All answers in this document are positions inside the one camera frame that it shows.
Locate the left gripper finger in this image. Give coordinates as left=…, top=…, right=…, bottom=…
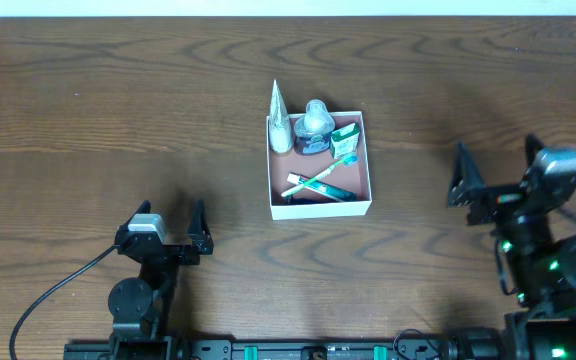
left=126, top=200, right=151, bottom=224
left=187, top=200, right=214, bottom=255

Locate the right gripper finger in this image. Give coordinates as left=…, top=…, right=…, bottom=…
left=447, top=142, right=486, bottom=207
left=524, top=134, right=545, bottom=165

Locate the dark blue razor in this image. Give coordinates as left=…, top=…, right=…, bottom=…
left=285, top=196, right=320, bottom=206

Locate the green white toothbrush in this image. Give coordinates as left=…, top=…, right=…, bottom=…
left=281, top=153, right=358, bottom=198

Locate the white Pantene tube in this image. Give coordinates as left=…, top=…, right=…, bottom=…
left=268, top=80, right=293, bottom=154

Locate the small green white box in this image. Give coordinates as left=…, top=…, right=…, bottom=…
left=330, top=122, right=361, bottom=159

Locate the Colgate toothpaste tube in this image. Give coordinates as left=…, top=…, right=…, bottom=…
left=287, top=173, right=356, bottom=202

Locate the clear blue soap dispenser bottle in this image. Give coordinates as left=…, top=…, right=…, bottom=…
left=294, top=99, right=336, bottom=156

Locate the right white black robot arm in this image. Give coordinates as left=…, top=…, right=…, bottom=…
left=440, top=134, right=576, bottom=359

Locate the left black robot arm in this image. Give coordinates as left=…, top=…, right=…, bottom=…
left=107, top=201, right=214, bottom=359

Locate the white box pink interior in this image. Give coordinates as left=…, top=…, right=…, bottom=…
left=266, top=111, right=372, bottom=221

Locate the right black cable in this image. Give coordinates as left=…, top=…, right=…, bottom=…
left=492, top=234, right=519, bottom=297

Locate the black cable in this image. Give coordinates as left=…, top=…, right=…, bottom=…
left=492, top=234, right=519, bottom=297
left=8, top=243, right=119, bottom=360

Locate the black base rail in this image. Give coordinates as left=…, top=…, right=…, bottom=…
left=63, top=330, right=458, bottom=360

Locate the left black cable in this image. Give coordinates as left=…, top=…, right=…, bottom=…
left=8, top=243, right=119, bottom=360

